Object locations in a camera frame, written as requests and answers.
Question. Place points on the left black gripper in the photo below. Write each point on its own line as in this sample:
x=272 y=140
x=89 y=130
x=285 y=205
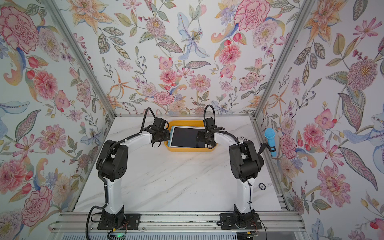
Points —
x=168 y=136

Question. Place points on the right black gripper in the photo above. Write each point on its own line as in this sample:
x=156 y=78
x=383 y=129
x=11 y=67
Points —
x=200 y=136

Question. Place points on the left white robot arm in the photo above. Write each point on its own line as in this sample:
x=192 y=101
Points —
x=113 y=164

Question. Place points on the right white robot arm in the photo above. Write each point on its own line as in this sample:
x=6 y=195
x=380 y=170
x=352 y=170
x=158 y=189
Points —
x=245 y=163

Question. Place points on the yellow storage box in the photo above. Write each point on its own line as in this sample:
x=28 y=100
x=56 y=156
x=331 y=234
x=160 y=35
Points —
x=193 y=123

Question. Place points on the blue microphone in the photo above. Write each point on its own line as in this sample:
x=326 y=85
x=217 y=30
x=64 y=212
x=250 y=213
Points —
x=270 y=135

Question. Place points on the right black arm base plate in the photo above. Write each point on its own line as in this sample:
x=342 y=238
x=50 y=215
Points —
x=232 y=221

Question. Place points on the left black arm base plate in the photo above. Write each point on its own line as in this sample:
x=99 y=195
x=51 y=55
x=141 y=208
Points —
x=121 y=222

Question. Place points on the aluminium front rail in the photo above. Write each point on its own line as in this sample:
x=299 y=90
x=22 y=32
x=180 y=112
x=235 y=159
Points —
x=274 y=221

